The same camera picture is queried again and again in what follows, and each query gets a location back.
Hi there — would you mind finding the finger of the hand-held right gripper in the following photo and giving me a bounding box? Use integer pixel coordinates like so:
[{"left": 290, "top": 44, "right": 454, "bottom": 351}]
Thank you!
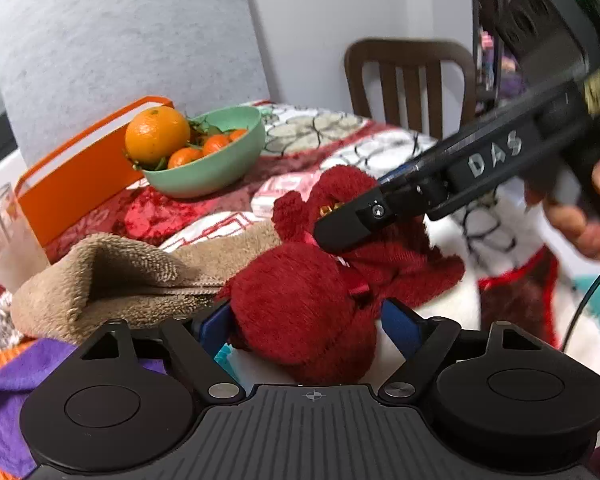
[
  {"left": 313, "top": 181, "right": 433, "bottom": 256},
  {"left": 377, "top": 152, "right": 448, "bottom": 187}
]

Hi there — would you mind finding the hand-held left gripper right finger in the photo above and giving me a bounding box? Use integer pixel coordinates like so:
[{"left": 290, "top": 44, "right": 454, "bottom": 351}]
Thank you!
[{"left": 378, "top": 298, "right": 532, "bottom": 403}]

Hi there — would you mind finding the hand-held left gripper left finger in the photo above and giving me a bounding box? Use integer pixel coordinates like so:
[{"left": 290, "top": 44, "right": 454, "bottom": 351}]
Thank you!
[{"left": 80, "top": 299, "right": 247, "bottom": 406}]

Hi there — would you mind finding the red plush toy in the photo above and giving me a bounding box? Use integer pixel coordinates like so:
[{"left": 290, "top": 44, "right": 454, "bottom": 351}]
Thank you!
[{"left": 219, "top": 165, "right": 466, "bottom": 386}]

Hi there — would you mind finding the tan towel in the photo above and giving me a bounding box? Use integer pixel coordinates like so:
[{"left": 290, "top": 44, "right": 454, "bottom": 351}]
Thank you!
[{"left": 11, "top": 220, "right": 283, "bottom": 347}]

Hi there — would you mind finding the orange box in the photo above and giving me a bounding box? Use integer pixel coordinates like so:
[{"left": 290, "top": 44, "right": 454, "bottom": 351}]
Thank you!
[{"left": 15, "top": 96, "right": 176, "bottom": 250}]

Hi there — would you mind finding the person's right hand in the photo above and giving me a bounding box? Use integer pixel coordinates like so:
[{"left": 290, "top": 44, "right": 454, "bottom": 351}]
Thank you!
[{"left": 525, "top": 116, "right": 600, "bottom": 262}]

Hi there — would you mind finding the brown wooden chair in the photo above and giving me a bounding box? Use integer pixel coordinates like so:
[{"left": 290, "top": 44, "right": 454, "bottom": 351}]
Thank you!
[{"left": 344, "top": 37, "right": 477, "bottom": 140}]

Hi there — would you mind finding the dark shelf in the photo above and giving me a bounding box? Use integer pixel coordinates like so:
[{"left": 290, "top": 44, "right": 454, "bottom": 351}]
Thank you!
[{"left": 470, "top": 0, "right": 518, "bottom": 107}]

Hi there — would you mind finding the green bowl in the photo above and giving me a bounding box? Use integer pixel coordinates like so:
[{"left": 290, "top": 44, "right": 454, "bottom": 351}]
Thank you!
[{"left": 130, "top": 106, "right": 267, "bottom": 199}]

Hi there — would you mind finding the teal cloth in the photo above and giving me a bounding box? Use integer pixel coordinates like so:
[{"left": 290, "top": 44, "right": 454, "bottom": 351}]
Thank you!
[{"left": 570, "top": 278, "right": 600, "bottom": 343}]

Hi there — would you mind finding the large orange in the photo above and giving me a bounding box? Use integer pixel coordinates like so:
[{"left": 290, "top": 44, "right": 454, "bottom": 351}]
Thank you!
[{"left": 125, "top": 106, "right": 192, "bottom": 165}]

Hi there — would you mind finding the purple cloth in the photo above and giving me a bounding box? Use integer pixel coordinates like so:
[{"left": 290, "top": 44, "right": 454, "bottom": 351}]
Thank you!
[{"left": 0, "top": 337, "right": 168, "bottom": 478}]

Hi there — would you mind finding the grey felt panel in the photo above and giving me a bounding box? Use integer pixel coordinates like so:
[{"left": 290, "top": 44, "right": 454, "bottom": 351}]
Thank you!
[{"left": 0, "top": 0, "right": 272, "bottom": 167}]

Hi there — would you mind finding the black cable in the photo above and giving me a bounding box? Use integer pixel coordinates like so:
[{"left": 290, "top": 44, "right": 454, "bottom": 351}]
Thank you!
[{"left": 559, "top": 254, "right": 600, "bottom": 352}]

